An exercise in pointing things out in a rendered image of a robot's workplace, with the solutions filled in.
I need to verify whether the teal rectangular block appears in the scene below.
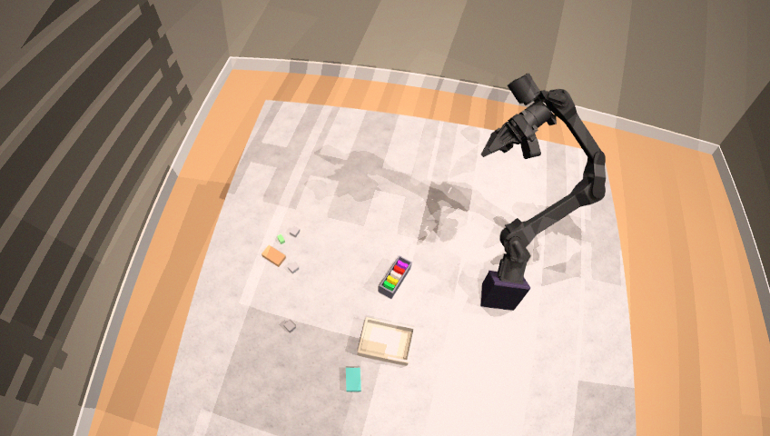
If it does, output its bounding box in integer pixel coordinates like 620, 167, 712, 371
346, 368, 361, 392

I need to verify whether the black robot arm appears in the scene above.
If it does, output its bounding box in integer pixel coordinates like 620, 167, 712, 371
498, 73, 606, 284

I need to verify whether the beige shallow tray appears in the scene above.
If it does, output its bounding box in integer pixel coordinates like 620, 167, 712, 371
357, 317, 417, 366

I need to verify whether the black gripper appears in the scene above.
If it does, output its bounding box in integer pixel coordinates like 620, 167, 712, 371
481, 110, 538, 157

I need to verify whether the orange-brown rectangular block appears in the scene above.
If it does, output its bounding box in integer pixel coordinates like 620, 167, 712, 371
262, 245, 286, 267

